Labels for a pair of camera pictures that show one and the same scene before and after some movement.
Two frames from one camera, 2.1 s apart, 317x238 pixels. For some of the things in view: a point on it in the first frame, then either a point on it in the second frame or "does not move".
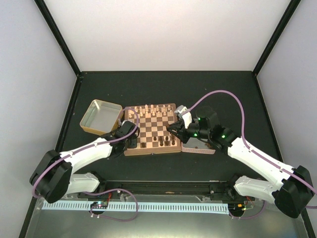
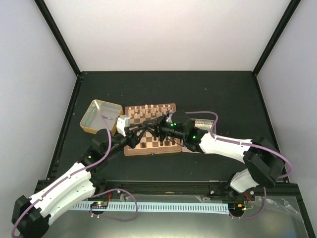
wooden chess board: (154, 138) does not move
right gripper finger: (179, 124) -> (156, 121)
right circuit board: (237, 208) does not move
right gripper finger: (176, 132) -> (153, 132)
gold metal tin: (101, 117) does not move
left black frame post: (55, 30) does not move
